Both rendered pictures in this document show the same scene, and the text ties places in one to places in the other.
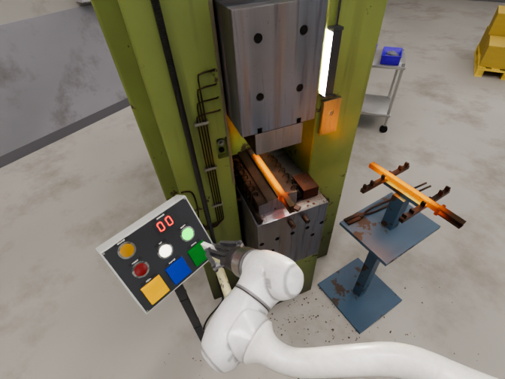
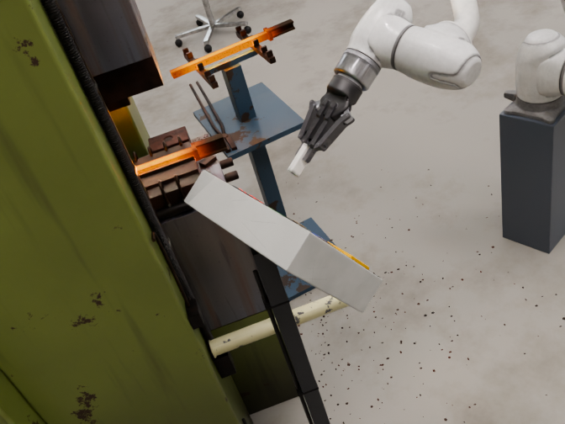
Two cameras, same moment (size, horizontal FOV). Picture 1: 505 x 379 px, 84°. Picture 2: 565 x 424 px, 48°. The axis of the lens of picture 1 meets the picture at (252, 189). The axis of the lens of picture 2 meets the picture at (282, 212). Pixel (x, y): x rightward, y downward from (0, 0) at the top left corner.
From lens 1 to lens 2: 1.37 m
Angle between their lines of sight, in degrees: 55
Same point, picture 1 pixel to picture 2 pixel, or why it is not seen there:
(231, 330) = (447, 33)
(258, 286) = (401, 20)
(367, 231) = (251, 134)
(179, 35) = not seen: outside the picture
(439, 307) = (324, 188)
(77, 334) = not seen: outside the picture
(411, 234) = (267, 102)
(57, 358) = not seen: outside the picture
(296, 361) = (468, 10)
